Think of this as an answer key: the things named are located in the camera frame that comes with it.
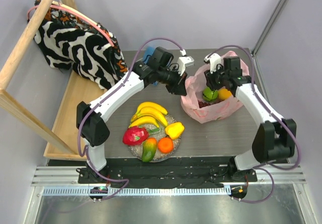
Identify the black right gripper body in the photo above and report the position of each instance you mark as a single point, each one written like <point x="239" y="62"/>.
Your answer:
<point x="213" y="80"/>

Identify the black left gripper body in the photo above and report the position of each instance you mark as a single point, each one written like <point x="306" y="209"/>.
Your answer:
<point x="172" y="79"/>

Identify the pink plastic bag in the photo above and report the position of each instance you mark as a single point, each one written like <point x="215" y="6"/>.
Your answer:
<point x="190" y="103"/>

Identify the yellow fake banana bunch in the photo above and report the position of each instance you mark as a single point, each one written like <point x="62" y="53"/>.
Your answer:
<point x="151" y="109"/>

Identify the single yellow fake banana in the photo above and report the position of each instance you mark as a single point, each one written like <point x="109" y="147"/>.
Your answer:
<point x="144" y="120"/>

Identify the yellow fake bell pepper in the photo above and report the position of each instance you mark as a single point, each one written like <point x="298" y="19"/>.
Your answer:
<point x="174" y="130"/>

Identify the red fake dragon fruit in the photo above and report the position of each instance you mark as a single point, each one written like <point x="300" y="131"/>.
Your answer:
<point x="137" y="135"/>

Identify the orange fake fruit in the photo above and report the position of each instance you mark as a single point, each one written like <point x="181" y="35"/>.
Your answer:
<point x="165" y="145"/>

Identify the green orange fake mango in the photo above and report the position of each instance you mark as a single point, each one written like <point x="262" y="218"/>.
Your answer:
<point x="149" y="149"/>

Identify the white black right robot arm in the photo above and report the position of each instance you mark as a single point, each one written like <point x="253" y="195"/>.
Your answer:
<point x="275" y="136"/>

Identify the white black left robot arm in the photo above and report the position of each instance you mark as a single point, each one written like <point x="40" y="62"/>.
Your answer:
<point x="91" y="119"/>

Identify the yellow fake lemon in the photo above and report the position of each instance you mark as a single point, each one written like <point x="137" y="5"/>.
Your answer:
<point x="224" y="94"/>

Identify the fake red grapes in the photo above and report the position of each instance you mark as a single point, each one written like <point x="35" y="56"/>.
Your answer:
<point x="203" y="104"/>

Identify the blue bucket hat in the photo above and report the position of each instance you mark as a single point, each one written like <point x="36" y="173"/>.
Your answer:
<point x="148" y="53"/>

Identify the black white orange patterned cloth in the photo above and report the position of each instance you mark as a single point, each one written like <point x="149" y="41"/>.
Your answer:
<point x="105" y="72"/>

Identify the pink hanger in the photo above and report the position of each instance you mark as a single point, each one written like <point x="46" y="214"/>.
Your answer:
<point x="65" y="32"/>

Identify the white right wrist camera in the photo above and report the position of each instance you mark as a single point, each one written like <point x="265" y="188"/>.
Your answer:
<point x="214" y="60"/>

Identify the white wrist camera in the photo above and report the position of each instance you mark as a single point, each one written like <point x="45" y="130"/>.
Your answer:
<point x="214" y="60"/>
<point x="184" y="61"/>

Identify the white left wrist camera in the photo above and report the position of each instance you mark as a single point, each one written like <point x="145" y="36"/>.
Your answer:
<point x="184" y="61"/>

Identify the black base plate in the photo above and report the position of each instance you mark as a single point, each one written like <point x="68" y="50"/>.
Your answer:
<point x="166" y="169"/>

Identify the aluminium corner post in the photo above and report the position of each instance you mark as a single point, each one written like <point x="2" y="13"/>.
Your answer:
<point x="269" y="25"/>

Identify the wooden rack frame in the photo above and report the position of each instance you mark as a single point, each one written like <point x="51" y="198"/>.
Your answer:
<point x="49" y="94"/>

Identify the aluminium rail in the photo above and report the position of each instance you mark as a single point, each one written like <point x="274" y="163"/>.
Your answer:
<point x="64" y="181"/>

